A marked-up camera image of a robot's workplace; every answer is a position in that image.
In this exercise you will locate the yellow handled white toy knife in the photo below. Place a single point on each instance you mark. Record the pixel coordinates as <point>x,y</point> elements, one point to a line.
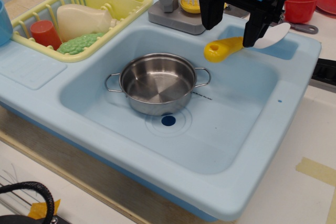
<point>218,50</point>

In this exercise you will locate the metal pot lid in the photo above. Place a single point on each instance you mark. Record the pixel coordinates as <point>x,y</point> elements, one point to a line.
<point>235,11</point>

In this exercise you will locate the stainless steel pot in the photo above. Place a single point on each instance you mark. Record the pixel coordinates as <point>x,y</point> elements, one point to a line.
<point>158,84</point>

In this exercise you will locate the yellow dish brush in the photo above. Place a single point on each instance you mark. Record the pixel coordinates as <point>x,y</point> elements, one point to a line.
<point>190,6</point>

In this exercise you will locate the red plastic mug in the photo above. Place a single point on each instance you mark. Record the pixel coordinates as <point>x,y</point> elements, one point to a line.
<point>299,11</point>

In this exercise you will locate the grey toy faucet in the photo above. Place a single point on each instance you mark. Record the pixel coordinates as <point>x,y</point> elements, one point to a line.
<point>169,13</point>

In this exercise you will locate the grey plastic spoon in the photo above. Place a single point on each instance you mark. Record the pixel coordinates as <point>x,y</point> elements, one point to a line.
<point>305,28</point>

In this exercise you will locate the light blue toy sink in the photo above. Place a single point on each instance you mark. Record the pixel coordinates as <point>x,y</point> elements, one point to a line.
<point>209,157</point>

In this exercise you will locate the cream plastic chicken toy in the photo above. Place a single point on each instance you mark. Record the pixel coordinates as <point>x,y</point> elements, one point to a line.
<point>76,20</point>

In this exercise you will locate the green plastic vegetable toy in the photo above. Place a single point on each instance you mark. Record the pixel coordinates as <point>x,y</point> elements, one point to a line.
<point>79,44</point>

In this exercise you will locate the yellow dish drying rack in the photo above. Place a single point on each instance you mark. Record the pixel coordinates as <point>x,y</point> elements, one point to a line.
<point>124,11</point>

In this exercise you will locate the masking tape strip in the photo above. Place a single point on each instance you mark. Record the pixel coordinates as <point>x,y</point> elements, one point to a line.
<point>316,170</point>

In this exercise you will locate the red plastic cup in rack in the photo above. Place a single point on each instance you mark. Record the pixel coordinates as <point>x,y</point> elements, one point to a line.
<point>44,33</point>

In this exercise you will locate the blue plastic cup at left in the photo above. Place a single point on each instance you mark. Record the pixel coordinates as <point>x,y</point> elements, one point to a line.
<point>6,28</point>

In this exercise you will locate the orange tape piece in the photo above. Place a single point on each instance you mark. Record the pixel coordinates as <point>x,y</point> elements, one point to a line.
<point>39,210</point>

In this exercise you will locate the black bracket at right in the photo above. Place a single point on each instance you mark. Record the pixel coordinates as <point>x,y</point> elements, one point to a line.
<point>325,71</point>

